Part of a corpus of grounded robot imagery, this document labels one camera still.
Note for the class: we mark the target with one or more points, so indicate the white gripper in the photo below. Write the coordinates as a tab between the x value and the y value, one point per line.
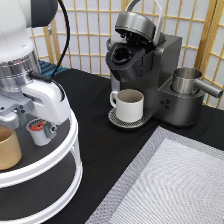
46	101

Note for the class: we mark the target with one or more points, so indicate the white coffee pod red lid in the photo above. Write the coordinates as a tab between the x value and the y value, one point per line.
38	131

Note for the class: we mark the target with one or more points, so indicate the grey coffee machine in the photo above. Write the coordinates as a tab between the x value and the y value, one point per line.
141	57

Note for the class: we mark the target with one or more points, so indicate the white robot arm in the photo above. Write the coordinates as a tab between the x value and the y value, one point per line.
18	61

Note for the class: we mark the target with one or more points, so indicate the white two-tier round shelf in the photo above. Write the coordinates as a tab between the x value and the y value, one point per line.
45	180

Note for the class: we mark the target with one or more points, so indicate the blue ridged mat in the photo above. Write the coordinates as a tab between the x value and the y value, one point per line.
48	68

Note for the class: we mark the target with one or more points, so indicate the white ceramic mug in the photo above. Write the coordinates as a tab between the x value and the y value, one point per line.
128	104

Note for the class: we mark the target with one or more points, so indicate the grey woven placemat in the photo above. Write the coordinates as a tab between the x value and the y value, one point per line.
172	180

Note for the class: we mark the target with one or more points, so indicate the steel milk frother jug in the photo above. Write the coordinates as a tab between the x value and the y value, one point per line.
187	81

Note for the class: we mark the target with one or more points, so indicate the wooden shoji screen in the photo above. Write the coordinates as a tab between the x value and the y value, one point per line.
200	24

